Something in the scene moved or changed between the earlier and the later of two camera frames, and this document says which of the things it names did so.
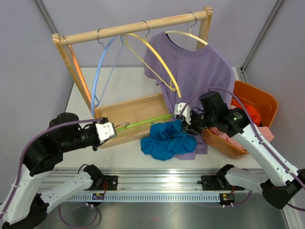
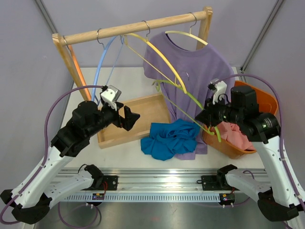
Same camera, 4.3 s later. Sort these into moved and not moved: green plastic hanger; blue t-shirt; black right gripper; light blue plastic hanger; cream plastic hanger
Moved: black right gripper; green plastic hanger
Not moved: light blue plastic hanger; blue t-shirt; cream plastic hanger
